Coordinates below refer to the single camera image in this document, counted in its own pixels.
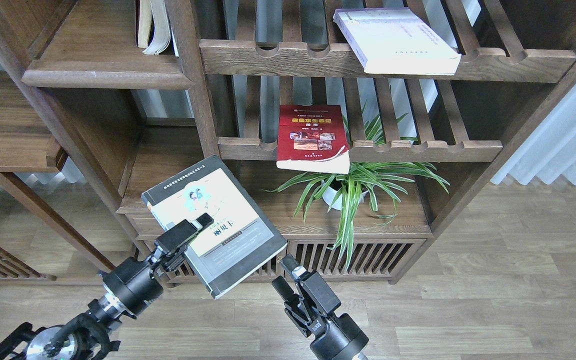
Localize white paperback book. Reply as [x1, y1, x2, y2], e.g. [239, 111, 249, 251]
[333, 7, 461, 76]

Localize red paperback book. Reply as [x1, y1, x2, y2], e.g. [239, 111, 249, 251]
[276, 104, 350, 174]

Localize white plant pot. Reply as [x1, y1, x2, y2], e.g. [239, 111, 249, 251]
[322, 180, 348, 211]

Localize dark wooden side table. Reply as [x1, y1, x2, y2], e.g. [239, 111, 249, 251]
[0, 71, 137, 285]

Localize black yellow-green book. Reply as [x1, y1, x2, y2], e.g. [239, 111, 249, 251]
[141, 155, 287, 299]

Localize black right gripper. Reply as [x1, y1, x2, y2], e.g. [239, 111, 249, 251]
[271, 254, 369, 360]

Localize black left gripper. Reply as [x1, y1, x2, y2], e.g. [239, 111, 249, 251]
[97, 213, 214, 319]

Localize white pleated curtain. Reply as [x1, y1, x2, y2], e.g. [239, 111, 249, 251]
[491, 84, 576, 185]

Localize large dark wooden bookshelf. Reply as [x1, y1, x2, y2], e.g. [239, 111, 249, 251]
[0, 0, 576, 284]

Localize upright cream books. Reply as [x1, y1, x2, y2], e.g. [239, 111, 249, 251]
[135, 0, 173, 55]

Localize green spider plant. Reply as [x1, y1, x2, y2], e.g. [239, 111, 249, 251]
[264, 102, 451, 270]

